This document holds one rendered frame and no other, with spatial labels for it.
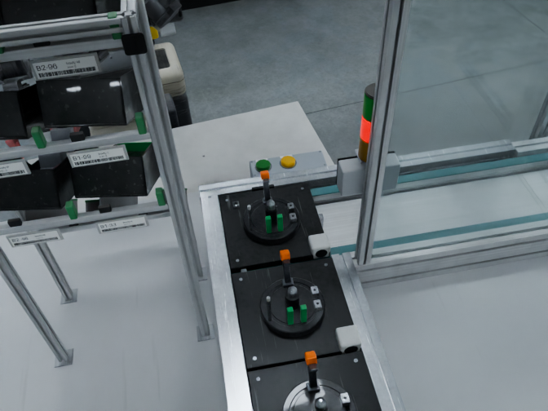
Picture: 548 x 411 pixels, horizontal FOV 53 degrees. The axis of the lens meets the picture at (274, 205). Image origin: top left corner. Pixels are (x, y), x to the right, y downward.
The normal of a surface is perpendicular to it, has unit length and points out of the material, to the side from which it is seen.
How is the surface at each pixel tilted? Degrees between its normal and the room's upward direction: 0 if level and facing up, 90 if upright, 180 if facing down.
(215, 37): 0
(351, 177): 90
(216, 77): 0
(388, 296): 0
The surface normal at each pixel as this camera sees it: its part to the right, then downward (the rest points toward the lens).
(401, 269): 0.18, 0.72
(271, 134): -0.04, -0.68
